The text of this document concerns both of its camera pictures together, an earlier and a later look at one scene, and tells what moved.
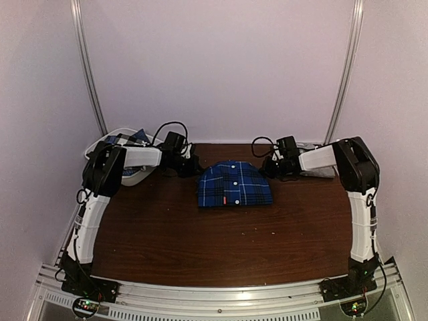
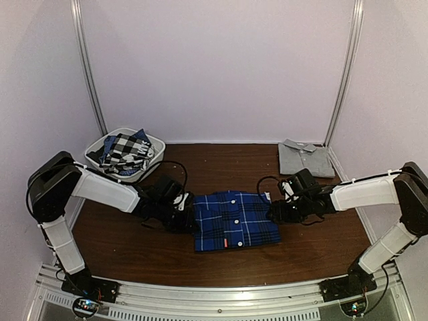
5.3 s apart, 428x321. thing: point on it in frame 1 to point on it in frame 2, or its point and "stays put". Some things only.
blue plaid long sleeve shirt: (233, 183) to (230, 219)
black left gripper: (195, 166) to (184, 227)
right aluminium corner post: (358, 11) stays put
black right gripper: (266, 170) to (279, 214)
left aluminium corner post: (77, 15) stays put
